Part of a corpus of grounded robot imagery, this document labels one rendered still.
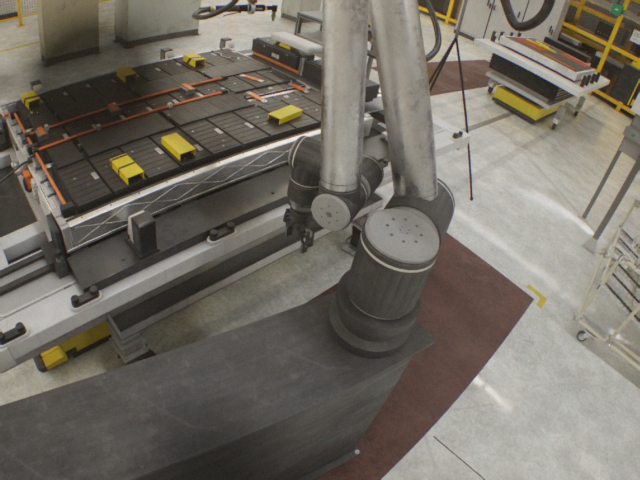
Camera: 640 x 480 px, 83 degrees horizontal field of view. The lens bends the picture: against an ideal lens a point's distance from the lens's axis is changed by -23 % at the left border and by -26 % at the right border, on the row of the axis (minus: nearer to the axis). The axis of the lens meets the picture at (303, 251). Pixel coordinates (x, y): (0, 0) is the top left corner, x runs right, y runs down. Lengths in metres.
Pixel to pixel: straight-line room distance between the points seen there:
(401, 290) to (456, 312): 1.76
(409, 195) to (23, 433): 1.21
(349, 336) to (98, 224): 0.88
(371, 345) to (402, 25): 0.84
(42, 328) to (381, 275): 1.00
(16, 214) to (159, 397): 1.17
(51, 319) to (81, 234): 0.31
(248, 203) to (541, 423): 1.96
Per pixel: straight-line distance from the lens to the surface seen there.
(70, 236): 1.54
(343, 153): 1.08
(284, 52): 2.77
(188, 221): 1.64
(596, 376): 3.20
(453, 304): 2.89
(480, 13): 11.31
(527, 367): 2.85
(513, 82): 6.62
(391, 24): 1.16
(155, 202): 1.63
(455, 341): 2.70
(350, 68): 1.01
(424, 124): 1.23
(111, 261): 1.52
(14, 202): 2.12
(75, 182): 1.70
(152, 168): 1.70
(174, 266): 1.55
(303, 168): 1.34
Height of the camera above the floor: 1.92
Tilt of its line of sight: 42 degrees down
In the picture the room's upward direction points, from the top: 11 degrees clockwise
